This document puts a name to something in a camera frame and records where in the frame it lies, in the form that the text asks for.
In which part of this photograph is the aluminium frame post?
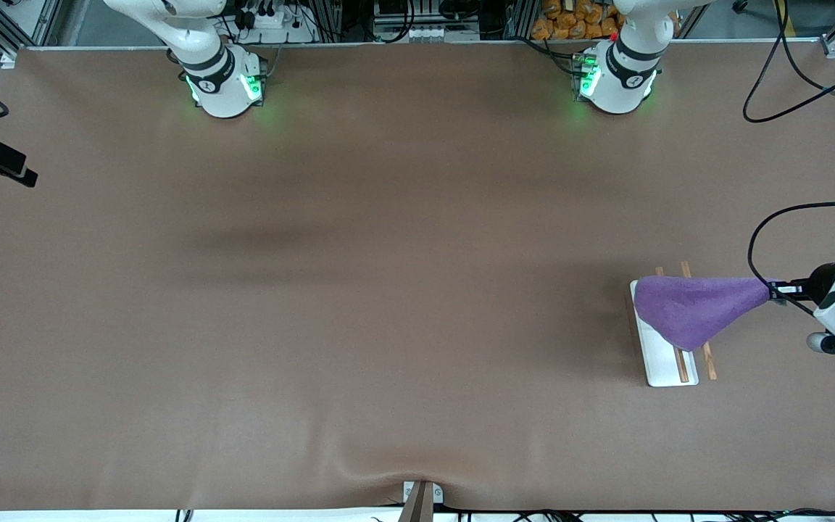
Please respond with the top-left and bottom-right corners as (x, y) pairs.
(504, 0), (538, 41)
(316, 0), (346, 41)

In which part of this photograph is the white power strip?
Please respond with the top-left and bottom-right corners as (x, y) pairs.
(233, 0), (317, 44)

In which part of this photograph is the wooden chopsticks pair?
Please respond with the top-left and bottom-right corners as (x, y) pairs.
(681, 261), (718, 381)

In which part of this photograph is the heap of orange lumpy objects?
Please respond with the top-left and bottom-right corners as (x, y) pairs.
(531, 0), (625, 41)

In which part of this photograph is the white rack base plate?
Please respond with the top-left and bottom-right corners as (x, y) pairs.
(630, 279), (699, 387)

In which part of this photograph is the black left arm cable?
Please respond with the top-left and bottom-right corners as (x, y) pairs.
(742, 0), (835, 316)

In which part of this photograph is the brown camera mount post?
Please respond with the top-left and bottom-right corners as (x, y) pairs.
(397, 482), (436, 522)

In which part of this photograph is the small metal mounting bracket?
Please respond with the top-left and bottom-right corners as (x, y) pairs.
(403, 481), (444, 505)

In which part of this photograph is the white terminal block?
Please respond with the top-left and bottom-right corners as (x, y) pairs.
(403, 25), (480, 43)

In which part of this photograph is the purple towel with grey backing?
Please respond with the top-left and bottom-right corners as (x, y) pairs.
(633, 274), (772, 352)

